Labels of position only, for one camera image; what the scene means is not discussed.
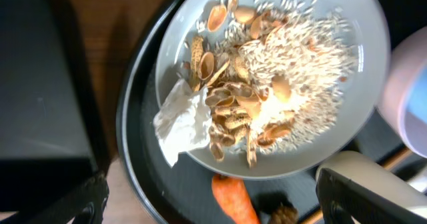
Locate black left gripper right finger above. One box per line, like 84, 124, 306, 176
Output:
316, 168, 426, 224

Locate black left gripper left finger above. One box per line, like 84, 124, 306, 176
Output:
13, 172, 109, 224

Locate white paper cup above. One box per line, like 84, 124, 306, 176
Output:
316, 151, 426, 218

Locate grey plate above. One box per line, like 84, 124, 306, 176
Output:
155, 0, 390, 180

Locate pink bowl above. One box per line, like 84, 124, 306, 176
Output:
378, 27, 426, 157

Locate white tissue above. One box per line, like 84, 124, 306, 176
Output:
153, 79, 212, 167

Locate rice and peanut shell scraps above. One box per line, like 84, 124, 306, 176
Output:
186, 0, 357, 167

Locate brown walnut lump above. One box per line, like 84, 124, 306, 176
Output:
268, 205, 298, 224

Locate black rectangular tray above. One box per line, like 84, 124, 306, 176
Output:
1, 0, 109, 212

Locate orange carrot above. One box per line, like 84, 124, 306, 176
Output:
211, 175, 261, 224

